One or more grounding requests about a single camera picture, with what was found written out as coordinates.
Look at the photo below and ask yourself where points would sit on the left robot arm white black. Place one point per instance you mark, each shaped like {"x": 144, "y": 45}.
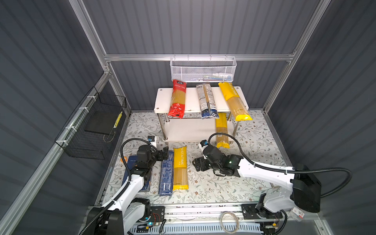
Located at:
{"x": 124, "y": 209}

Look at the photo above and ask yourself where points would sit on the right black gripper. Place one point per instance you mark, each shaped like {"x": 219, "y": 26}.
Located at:
{"x": 202, "y": 163}

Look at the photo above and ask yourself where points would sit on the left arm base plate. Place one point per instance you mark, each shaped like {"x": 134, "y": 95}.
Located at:
{"x": 157, "y": 214}

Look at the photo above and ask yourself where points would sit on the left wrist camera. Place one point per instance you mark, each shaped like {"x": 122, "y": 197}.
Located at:
{"x": 153, "y": 140}

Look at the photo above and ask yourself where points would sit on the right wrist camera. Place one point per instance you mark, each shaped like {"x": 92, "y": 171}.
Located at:
{"x": 203, "y": 144}

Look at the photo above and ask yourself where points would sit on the white wire mesh basket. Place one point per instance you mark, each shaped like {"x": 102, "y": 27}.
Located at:
{"x": 184, "y": 68}

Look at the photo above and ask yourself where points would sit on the black wire basket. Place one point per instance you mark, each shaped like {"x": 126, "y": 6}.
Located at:
{"x": 91, "y": 135}

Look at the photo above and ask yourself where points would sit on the tubes in white basket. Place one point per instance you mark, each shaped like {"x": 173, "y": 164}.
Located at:
{"x": 226, "y": 77}

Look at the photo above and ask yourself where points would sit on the clear blue spaghetti pack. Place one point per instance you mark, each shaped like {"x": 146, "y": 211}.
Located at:
{"x": 207, "y": 103}

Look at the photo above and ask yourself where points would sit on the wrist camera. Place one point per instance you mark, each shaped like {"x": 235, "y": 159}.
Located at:
{"x": 203, "y": 144}
{"x": 153, "y": 140}

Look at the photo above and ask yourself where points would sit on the red white tag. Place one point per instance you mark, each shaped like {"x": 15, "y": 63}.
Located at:
{"x": 296, "y": 214}

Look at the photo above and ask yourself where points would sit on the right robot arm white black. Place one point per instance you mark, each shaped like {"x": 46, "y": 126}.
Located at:
{"x": 296, "y": 190}

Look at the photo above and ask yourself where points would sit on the blue spaghetti box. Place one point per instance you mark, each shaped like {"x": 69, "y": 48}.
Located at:
{"x": 166, "y": 176}

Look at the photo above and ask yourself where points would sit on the yellow Pastatime spaghetti pack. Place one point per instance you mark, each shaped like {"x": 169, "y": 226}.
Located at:
{"x": 180, "y": 172}

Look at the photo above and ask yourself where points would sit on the red spaghetti pack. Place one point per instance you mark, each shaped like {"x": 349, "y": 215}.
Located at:
{"x": 178, "y": 99}

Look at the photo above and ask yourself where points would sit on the orange round sticker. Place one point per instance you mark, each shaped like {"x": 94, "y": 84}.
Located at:
{"x": 122, "y": 159}

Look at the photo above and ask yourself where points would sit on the yellow green striped tool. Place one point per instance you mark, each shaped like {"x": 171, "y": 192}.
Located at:
{"x": 118, "y": 120}

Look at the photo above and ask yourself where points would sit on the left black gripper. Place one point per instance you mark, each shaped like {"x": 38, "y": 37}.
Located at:
{"x": 161, "y": 154}

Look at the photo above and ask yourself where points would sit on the white two-tier shelf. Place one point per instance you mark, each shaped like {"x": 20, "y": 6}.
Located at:
{"x": 191, "y": 129}

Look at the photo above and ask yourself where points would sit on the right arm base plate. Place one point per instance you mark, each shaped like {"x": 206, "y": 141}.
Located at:
{"x": 250, "y": 211}

